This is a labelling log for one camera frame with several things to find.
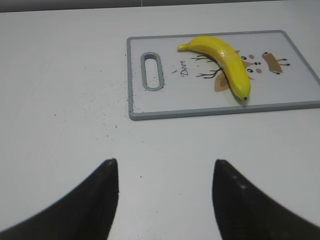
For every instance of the white grey-rimmed cutting board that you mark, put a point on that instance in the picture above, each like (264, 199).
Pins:
(164, 83)

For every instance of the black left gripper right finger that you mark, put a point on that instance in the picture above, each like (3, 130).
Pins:
(244, 212)

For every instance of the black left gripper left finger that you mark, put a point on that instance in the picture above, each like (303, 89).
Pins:
(85, 213)

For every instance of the yellow plastic banana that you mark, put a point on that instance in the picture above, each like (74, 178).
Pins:
(227, 58)

